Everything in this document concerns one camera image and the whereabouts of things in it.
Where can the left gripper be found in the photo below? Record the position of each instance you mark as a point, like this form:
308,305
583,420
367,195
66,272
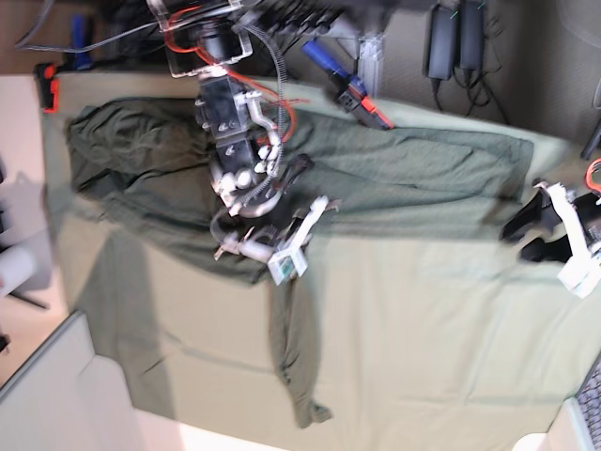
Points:
580,218

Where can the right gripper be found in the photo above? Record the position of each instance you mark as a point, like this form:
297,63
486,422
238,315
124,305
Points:
253,230

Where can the green T-shirt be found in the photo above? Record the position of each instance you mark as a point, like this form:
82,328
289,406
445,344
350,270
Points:
147,166

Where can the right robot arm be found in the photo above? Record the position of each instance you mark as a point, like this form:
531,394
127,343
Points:
247,124

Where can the blue orange clamp, middle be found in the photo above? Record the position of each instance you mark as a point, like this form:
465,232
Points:
351,93

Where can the blue orange clamp, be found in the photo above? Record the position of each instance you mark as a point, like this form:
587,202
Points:
351,93
81,30

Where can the black power adapter, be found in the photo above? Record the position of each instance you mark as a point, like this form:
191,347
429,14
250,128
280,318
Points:
471,35
441,43

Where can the blue orange clamp, left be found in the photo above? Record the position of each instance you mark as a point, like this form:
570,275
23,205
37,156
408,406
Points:
81,30

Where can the white paper roll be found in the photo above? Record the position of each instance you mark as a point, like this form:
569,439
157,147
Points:
17,265

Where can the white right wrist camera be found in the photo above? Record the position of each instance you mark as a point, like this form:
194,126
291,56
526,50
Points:
288,260

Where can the aluminium frame post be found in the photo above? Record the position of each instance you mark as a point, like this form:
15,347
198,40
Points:
370,62

